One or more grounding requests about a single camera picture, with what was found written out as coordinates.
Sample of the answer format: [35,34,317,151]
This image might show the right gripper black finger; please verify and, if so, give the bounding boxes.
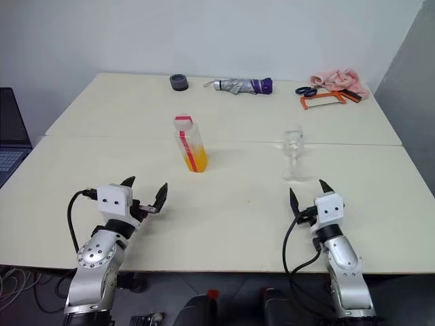
[288,187,302,218]
[318,179,336,195]

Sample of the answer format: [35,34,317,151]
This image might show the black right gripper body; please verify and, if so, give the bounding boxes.
[295,205,320,227]

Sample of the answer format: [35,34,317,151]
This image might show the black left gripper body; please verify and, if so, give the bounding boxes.
[128,200,159,223]

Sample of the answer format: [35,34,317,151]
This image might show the orange juice bottle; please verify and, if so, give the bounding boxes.
[175,122,208,174]

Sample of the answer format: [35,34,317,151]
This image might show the white bottle cap red tape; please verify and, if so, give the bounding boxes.
[174,114,194,132]

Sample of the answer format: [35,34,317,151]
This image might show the clear wine glass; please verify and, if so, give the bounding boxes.
[281,124,312,183]

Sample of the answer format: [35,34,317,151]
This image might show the orange hacksaw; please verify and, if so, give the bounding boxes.
[299,90,347,110]

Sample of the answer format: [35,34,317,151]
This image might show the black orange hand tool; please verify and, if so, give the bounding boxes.
[343,88,363,103]

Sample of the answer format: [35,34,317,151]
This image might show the small black device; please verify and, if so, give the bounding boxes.
[130,312,166,326]

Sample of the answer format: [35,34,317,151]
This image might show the pink cloth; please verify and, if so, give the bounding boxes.
[308,68,371,100]

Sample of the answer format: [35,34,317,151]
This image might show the black rounded shape red cap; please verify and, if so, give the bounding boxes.
[173,288,218,326]

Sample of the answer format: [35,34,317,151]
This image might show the dark laptop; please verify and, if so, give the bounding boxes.
[0,87,33,189]

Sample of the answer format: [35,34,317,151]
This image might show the folded silver purple umbrella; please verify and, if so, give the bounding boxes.
[203,77,275,96]

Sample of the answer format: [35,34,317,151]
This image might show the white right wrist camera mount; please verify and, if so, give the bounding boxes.
[314,192,346,227]

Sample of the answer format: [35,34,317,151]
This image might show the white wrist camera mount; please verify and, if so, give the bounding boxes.
[314,192,346,227]
[97,183,133,218]

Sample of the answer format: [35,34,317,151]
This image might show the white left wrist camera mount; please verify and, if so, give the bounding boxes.
[97,183,133,218]

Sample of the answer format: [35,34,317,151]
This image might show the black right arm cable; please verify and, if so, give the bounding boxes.
[283,217,341,320]

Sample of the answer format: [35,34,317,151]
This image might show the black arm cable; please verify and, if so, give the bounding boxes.
[283,217,341,320]
[67,187,99,254]

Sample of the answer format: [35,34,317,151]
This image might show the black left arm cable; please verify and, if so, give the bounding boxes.
[67,187,99,254]

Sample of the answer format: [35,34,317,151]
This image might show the blue handled scissors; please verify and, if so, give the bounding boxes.
[294,85,320,96]

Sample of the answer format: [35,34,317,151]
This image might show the white cable bundle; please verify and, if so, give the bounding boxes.
[0,266,45,306]

